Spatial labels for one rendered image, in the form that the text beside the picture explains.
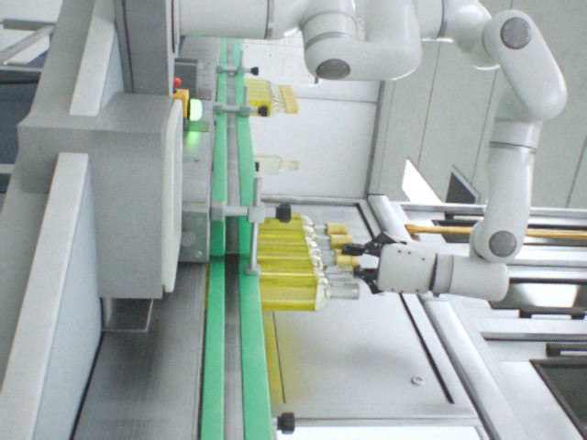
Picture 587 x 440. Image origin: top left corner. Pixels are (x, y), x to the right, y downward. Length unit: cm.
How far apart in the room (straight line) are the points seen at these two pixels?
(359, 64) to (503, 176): 32
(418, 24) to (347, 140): 624
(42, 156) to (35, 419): 30
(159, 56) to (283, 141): 634
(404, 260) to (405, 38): 39
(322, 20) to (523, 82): 35
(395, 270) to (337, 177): 634
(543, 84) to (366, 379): 57
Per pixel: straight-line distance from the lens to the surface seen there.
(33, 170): 77
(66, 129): 74
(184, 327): 86
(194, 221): 97
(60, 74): 92
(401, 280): 118
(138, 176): 75
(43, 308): 64
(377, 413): 103
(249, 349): 85
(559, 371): 134
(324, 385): 108
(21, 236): 74
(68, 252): 67
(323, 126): 725
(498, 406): 113
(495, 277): 118
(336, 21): 108
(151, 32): 91
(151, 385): 77
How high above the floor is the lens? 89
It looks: 7 degrees up
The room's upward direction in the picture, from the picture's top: 92 degrees clockwise
